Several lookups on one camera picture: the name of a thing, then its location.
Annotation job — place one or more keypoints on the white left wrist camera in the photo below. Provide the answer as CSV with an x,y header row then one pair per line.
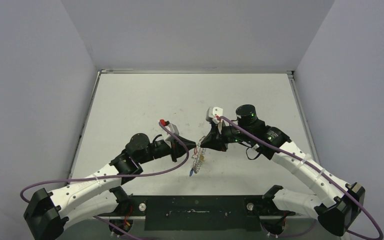
x,y
171,131

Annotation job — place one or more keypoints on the metal ring disc with keyrings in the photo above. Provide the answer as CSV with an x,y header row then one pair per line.
x,y
196,164

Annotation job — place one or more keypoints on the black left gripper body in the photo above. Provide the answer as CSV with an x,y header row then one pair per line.
x,y
174,152

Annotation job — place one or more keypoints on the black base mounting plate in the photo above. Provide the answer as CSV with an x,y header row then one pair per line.
x,y
199,212

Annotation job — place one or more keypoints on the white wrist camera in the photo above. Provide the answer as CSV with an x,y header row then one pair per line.
x,y
171,131
212,114

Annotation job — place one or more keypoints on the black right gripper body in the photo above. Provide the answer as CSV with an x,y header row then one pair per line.
x,y
218,136

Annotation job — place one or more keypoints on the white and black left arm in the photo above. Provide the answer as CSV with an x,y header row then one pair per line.
x,y
50,212

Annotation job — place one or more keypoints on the aluminium frame rail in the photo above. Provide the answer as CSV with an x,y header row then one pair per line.
x,y
112,204

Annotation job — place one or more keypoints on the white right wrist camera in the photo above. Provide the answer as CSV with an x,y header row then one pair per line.
x,y
212,114

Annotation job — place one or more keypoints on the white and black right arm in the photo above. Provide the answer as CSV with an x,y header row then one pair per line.
x,y
278,147

